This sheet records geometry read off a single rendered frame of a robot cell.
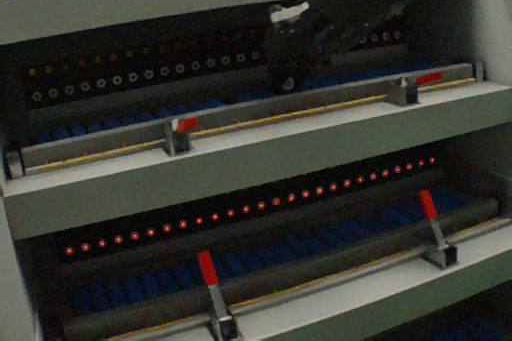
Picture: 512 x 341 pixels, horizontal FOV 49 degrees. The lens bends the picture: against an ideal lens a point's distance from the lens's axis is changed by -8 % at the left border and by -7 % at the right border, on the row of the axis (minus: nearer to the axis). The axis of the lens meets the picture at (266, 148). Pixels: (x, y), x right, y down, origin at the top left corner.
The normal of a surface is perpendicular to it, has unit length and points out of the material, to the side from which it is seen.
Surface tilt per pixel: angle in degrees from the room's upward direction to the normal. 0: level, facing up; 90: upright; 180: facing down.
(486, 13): 90
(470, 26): 90
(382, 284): 23
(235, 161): 113
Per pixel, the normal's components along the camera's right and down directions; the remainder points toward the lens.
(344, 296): -0.11, -0.95
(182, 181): 0.37, 0.24
